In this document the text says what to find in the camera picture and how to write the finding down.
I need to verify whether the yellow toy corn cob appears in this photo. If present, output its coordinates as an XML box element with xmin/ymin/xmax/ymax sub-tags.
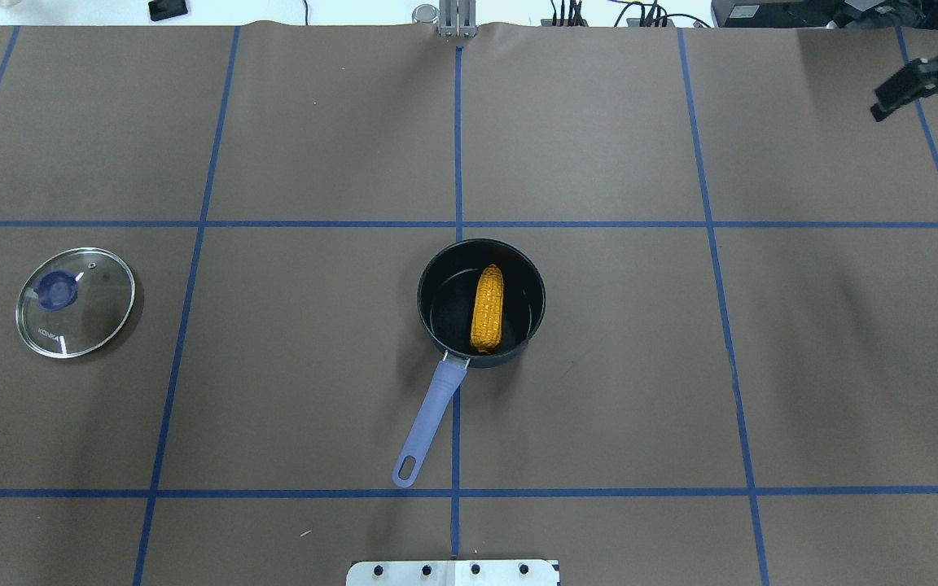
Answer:
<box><xmin>469</xmin><ymin>264</ymin><xmax>505</xmax><ymax>355</ymax></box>

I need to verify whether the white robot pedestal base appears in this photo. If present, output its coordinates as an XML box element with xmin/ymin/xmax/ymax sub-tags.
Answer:
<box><xmin>345</xmin><ymin>559</ymin><xmax>562</xmax><ymax>585</ymax></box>

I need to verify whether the small silver metal cylinder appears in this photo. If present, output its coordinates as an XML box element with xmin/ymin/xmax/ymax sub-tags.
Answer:
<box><xmin>412</xmin><ymin>3</ymin><xmax>440</xmax><ymax>24</ymax></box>

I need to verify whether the aluminium frame post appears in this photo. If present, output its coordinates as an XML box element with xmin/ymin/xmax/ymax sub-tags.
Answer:
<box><xmin>436</xmin><ymin>0</ymin><xmax>479</xmax><ymax>38</ymax></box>

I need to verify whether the dark blue saucepan purple handle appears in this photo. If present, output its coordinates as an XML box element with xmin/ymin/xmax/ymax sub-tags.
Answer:
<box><xmin>392</xmin><ymin>238</ymin><xmax>546</xmax><ymax>489</ymax></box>

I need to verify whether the small black square device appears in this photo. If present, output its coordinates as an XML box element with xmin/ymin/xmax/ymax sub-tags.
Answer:
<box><xmin>147</xmin><ymin>0</ymin><xmax>189</xmax><ymax>23</ymax></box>

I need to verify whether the glass pot lid purple knob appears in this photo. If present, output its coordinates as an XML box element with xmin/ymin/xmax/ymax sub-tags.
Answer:
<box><xmin>15</xmin><ymin>247</ymin><xmax>137</xmax><ymax>359</ymax></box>

